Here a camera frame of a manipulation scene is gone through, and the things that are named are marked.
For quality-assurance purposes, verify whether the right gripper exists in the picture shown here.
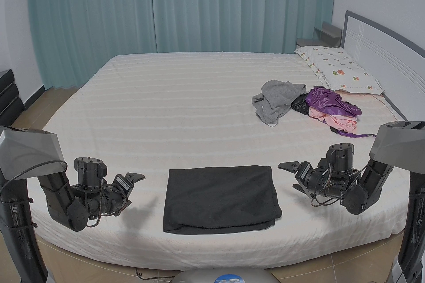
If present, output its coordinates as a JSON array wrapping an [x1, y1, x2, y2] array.
[[277, 161, 331, 199]]

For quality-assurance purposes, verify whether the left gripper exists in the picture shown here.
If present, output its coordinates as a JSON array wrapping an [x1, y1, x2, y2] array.
[[99, 172, 146, 215]]

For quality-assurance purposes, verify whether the pile of clothes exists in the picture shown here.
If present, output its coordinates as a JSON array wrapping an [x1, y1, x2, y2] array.
[[290, 85, 378, 139]]

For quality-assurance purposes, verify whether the bed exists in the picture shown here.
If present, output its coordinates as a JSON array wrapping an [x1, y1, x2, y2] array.
[[25, 10, 425, 271]]

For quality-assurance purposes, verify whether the black garment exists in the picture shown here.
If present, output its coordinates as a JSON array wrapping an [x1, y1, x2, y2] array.
[[163, 164, 283, 236]]

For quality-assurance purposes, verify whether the grey garment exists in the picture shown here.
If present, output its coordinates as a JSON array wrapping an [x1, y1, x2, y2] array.
[[251, 79, 307, 128]]

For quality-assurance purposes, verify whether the white printed pillow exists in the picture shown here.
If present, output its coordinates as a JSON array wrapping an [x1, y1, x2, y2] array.
[[294, 46, 385, 95]]

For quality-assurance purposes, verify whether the grey bedside table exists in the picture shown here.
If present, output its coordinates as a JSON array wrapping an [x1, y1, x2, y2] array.
[[296, 21, 343, 50]]

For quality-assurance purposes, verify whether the black chest of drawers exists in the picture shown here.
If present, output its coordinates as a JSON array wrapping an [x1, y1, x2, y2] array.
[[0, 69, 27, 125]]

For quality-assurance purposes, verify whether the black cable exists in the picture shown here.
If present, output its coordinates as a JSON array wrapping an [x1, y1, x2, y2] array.
[[135, 267, 174, 279], [0, 160, 68, 205]]

